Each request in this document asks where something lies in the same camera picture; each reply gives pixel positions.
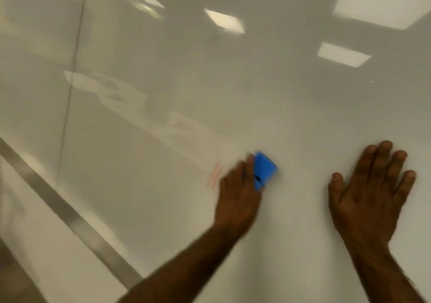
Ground person's left hand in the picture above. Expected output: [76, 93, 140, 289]
[215, 154, 263, 242]

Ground person's right hand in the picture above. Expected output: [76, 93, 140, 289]
[328, 140, 417, 251]

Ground blue whiteboard eraser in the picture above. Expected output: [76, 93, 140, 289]
[253, 151, 279, 192]

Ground person's left forearm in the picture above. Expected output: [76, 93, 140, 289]
[116, 225, 251, 303]

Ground person's right forearm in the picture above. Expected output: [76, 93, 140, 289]
[348, 244, 426, 303]

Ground red marker lines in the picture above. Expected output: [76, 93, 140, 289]
[207, 161, 221, 190]

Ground glossy white whiteboard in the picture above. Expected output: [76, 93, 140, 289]
[0, 0, 431, 303]

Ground silver metal whiteboard frame strip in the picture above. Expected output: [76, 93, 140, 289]
[0, 137, 145, 289]

